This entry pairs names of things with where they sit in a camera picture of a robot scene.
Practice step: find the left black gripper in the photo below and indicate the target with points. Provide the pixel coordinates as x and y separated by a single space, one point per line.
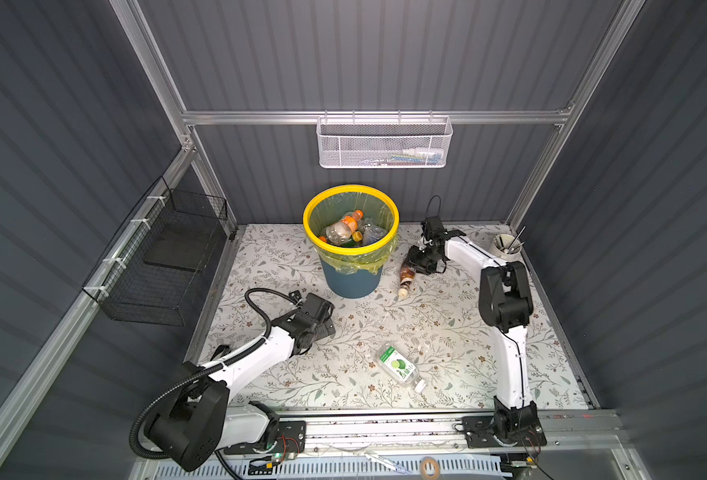
326 328

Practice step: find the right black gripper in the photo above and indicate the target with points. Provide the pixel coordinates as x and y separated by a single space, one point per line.
412 260

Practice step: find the brown tea bottle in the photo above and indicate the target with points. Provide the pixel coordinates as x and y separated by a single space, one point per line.
406 277

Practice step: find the blue label water bottle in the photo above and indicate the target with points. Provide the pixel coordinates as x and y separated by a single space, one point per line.
372 233

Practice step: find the orange label small bottle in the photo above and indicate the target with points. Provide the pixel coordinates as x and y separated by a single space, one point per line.
341 231

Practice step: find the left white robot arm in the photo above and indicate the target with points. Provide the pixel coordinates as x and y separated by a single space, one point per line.
233 372

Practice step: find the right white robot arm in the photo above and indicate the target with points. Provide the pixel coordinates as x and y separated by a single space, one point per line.
505 304

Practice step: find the teal bin yellow rim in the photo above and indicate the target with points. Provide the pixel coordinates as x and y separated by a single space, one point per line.
352 270

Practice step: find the white cup with tools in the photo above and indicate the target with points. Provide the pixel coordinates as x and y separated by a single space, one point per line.
508 246

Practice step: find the floral table mat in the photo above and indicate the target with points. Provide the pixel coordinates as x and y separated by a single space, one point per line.
437 327

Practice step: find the lime label clear bottle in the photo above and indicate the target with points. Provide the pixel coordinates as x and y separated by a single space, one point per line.
400 368

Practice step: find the white tube in basket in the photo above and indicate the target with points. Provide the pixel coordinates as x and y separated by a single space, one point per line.
423 155

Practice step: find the tape roll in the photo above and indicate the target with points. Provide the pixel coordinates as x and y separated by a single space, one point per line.
429 469

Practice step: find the white wire wall basket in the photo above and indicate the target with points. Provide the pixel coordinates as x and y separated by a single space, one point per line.
371 142

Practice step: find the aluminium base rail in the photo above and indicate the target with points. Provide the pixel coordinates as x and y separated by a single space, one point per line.
316 431

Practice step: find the black wire side basket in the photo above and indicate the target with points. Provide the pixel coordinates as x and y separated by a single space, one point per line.
162 272

